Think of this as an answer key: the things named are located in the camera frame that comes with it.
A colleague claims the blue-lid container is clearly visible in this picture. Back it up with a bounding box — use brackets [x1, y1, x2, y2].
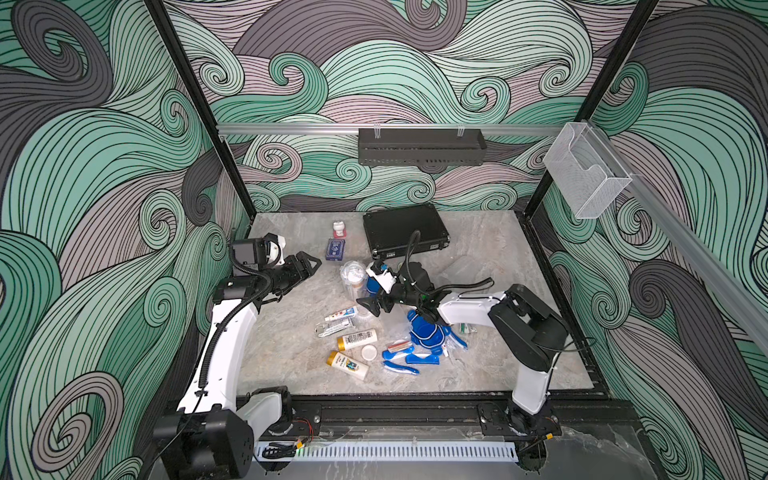
[435, 255, 482, 286]
[340, 260, 369, 303]

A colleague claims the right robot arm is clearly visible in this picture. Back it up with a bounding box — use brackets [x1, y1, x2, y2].
[356, 278, 571, 416]

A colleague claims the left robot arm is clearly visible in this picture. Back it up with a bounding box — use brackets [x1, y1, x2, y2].
[153, 252, 322, 479]

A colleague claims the dark blue small box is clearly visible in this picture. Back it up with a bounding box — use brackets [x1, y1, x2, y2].
[325, 238, 346, 261]

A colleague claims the yellow-cap bottle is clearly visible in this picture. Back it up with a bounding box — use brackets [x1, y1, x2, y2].
[337, 329, 378, 351]
[326, 351, 369, 381]

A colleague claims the round white soap disc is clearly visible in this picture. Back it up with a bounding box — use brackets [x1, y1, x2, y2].
[360, 344, 378, 362]

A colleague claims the red white small packet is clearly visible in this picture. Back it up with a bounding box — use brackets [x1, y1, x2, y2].
[387, 339, 413, 353]

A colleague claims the small pink-capped bottle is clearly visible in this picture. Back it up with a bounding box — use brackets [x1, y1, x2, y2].
[332, 221, 347, 239]

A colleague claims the toothpaste and brush packet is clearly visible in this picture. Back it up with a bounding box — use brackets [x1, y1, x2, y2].
[442, 327, 469, 358]

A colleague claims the black hard case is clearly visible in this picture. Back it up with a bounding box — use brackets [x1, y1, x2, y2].
[363, 203, 450, 260]

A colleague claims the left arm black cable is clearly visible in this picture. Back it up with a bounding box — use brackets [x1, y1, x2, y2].
[155, 239, 277, 457]

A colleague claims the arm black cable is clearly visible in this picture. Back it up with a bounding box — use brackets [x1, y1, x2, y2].
[155, 239, 277, 457]
[400, 230, 598, 355]

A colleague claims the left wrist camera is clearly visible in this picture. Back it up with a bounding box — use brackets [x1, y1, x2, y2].
[230, 233, 286, 276]

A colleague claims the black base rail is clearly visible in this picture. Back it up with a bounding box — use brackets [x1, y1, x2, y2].
[281, 391, 638, 439]

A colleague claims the black wall shelf tray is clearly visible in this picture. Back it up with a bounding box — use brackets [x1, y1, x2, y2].
[357, 127, 488, 171]

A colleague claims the white slotted cable duct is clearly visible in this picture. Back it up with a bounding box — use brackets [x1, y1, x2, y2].
[255, 441, 519, 463]

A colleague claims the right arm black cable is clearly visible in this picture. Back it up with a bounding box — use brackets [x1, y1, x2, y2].
[400, 230, 598, 355]

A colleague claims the clear acrylic wall holder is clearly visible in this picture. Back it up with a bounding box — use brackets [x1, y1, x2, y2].
[544, 121, 631, 219]

